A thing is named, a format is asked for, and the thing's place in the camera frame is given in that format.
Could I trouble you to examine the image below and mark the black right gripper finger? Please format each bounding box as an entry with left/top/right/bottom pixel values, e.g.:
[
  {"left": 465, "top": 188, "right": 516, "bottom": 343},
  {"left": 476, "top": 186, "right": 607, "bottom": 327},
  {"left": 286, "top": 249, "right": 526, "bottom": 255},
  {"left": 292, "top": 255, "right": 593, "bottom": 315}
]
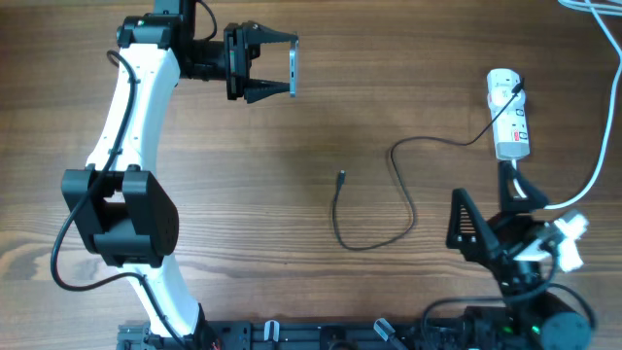
[
  {"left": 498, "top": 161, "right": 549, "bottom": 214},
  {"left": 446, "top": 189, "right": 501, "bottom": 263}
]

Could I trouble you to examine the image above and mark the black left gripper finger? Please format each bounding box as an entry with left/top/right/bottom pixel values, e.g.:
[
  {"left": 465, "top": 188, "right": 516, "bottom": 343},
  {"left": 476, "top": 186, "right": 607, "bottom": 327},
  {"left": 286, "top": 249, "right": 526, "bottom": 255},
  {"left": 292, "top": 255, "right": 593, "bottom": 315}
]
[
  {"left": 244, "top": 79, "right": 290, "bottom": 104},
  {"left": 248, "top": 22, "right": 298, "bottom": 46}
]

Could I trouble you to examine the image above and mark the blue screen smartphone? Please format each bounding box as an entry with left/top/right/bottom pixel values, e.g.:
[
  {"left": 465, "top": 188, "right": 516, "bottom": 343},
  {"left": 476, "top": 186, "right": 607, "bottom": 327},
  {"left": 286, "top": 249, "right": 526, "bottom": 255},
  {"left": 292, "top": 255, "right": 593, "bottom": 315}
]
[{"left": 289, "top": 40, "right": 299, "bottom": 97}]

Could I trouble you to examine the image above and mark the white power strip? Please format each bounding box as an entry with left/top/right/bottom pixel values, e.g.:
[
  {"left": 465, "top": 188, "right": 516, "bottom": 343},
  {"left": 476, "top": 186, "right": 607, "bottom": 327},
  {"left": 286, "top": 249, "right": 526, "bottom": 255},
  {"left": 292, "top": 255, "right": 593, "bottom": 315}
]
[{"left": 487, "top": 68, "right": 530, "bottom": 161}]

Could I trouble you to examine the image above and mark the black charging cable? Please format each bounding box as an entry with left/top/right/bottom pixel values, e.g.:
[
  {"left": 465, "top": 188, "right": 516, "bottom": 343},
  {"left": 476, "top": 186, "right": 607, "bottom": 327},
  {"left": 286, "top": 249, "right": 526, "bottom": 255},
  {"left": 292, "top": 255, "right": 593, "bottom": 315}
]
[{"left": 331, "top": 79, "right": 526, "bottom": 252}]

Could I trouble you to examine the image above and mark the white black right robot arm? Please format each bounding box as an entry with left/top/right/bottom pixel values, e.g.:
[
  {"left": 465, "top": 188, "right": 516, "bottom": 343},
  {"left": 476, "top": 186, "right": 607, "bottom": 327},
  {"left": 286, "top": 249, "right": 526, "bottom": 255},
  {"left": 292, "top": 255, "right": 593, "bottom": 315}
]
[{"left": 420, "top": 161, "right": 598, "bottom": 349}]

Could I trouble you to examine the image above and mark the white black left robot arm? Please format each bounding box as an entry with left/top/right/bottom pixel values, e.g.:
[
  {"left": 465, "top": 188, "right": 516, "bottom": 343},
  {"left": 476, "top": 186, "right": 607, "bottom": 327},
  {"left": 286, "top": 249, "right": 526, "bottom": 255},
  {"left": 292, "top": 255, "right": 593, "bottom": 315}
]
[{"left": 61, "top": 0, "right": 299, "bottom": 349}]

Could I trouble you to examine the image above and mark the white power strip cord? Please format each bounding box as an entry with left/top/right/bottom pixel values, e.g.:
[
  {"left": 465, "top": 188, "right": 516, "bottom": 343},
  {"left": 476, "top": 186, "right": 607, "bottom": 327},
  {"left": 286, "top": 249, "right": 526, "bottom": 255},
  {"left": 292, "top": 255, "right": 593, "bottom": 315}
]
[{"left": 509, "top": 0, "right": 622, "bottom": 211}]

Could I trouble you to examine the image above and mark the white cables top right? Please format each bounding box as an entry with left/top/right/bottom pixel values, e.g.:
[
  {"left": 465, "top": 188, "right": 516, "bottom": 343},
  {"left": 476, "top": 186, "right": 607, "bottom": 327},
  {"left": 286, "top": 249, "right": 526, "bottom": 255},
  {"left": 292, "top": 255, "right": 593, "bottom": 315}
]
[{"left": 557, "top": 0, "right": 622, "bottom": 18}]

